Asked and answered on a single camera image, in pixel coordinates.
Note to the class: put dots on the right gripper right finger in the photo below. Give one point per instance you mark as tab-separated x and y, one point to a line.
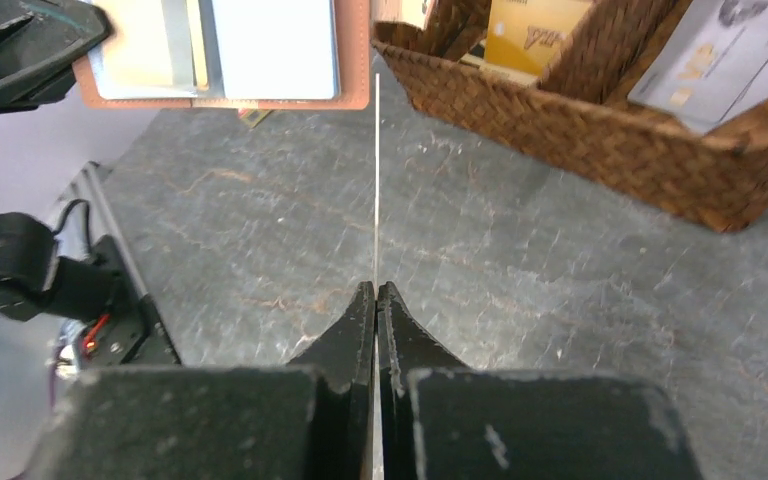
404	345

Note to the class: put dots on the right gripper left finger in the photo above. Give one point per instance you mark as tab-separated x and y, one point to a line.
340	443

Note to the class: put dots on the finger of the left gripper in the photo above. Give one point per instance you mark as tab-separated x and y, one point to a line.
39	42

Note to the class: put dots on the thin white credit card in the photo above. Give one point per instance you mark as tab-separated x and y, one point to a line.
378	466

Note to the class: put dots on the yellow VIP card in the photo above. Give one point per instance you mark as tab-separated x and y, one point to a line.
525	35

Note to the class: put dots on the tan cards in basket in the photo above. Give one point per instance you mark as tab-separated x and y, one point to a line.
415	13

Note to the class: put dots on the grey cards in basket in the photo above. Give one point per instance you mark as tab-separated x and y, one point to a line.
713	67

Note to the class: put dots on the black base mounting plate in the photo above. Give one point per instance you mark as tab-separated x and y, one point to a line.
133	332

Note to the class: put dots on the brown woven divided basket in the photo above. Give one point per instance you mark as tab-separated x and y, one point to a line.
577	117

